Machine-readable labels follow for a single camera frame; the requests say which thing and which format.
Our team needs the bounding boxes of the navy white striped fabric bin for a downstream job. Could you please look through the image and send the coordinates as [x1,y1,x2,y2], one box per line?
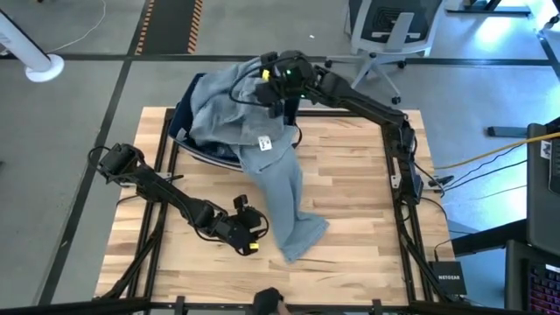
[167,71,304,173]

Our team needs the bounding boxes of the white black office chair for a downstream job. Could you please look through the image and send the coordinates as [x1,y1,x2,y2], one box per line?
[324,0,444,107]

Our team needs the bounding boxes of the light blue denim jeans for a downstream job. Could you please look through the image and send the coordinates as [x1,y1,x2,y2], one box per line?
[188,56,331,265]

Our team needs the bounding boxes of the black hazard striped floor strip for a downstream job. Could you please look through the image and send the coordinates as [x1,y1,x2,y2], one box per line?
[134,0,205,56]

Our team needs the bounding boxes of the black Netgear box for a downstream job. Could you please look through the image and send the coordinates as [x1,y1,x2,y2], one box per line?
[428,260,469,297]

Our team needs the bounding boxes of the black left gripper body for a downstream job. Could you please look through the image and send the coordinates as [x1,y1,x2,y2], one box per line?
[213,193,270,257]

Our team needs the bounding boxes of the white floor cable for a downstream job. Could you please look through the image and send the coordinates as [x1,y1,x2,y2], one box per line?
[46,0,109,54]

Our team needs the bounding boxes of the thick yellow cable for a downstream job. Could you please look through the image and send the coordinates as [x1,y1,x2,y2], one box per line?
[432,131,560,172]

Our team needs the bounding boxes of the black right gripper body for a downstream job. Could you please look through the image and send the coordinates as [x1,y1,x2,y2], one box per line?
[255,49,326,120]

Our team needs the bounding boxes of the person's hand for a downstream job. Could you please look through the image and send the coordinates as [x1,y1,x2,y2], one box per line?
[250,286,293,315]

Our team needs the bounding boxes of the black metal table frame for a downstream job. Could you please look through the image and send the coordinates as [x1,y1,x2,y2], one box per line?
[0,106,560,315]

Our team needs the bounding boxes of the black thin power cable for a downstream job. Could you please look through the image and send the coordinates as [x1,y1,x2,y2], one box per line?
[426,143,529,193]

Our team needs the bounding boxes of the black backlit keyboard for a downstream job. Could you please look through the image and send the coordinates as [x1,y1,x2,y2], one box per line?
[504,239,560,312]

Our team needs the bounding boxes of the white pole stand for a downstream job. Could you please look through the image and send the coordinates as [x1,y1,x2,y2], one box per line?
[0,7,67,84]

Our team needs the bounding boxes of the dark grey monitor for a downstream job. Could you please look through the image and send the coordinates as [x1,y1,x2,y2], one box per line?
[526,116,560,257]

